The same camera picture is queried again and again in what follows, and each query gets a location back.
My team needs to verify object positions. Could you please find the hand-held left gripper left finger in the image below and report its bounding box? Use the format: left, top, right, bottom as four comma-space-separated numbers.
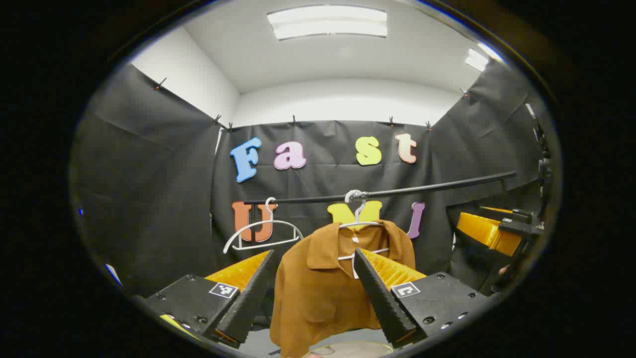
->
133, 250, 275, 349

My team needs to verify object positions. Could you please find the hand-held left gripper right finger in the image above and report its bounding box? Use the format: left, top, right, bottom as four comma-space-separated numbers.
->
353, 248, 500, 349

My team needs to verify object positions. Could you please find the white round laundry hamper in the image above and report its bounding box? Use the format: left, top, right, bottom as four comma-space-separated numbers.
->
303, 341, 396, 358

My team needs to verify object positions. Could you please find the brown collared shirt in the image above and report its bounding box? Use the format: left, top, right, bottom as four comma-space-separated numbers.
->
270, 220, 417, 358

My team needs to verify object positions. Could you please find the white plastic clothes hanger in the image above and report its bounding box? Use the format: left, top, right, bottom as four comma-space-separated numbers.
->
223, 197, 304, 255
338, 189, 389, 279

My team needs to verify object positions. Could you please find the black clothes rack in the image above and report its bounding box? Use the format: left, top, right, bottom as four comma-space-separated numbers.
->
243, 172, 517, 244

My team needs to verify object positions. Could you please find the small ceiling light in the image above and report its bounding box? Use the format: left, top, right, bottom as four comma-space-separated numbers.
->
466, 47, 490, 72

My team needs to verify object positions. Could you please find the black backdrop cloth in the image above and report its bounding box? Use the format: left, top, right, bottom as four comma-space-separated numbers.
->
70, 60, 552, 299

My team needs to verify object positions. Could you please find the row of small black clips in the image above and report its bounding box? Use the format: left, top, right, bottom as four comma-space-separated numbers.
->
154, 77, 470, 132

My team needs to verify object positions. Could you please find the large rectangular ceiling light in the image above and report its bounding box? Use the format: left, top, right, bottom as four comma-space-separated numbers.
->
267, 6, 388, 40

